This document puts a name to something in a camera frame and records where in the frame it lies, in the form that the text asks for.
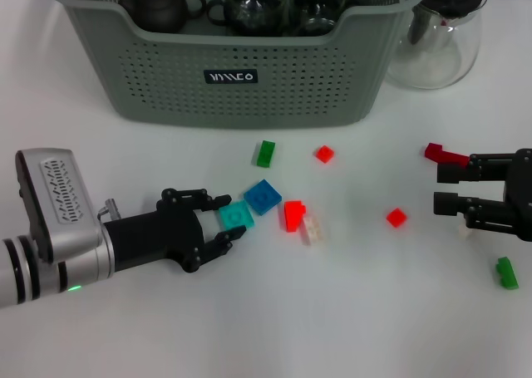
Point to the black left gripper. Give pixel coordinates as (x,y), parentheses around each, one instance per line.
(158,237)

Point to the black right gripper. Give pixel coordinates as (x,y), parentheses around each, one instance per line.
(521,195)

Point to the teal square toy brick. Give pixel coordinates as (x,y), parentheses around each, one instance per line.
(236,217)

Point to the blue square toy brick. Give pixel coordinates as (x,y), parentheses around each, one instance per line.
(262,197)

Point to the red sloped toy brick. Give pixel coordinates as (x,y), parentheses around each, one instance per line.
(293,216)

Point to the white rectangular studded brick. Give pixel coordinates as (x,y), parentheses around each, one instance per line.
(313,230)

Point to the small red square brick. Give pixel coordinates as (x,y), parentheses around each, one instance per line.
(325,153)
(396,217)

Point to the glass teacup black holder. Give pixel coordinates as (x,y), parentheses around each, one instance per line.
(320,28)
(318,0)
(255,8)

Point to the grey-green perforated storage bin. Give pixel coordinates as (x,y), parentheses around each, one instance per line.
(291,95)

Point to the white notched toy brick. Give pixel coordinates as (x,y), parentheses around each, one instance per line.
(464,232)

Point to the dark red long brick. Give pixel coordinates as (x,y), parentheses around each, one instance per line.
(434,150)

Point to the green rectangular toy brick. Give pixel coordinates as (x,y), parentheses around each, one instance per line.
(265,153)

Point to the green notched toy brick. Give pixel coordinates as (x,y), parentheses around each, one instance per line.
(508,274)

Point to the round glass pitcher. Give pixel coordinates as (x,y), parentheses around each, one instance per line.
(436,58)

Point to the dark clay teapot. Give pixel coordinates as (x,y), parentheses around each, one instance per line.
(160,8)

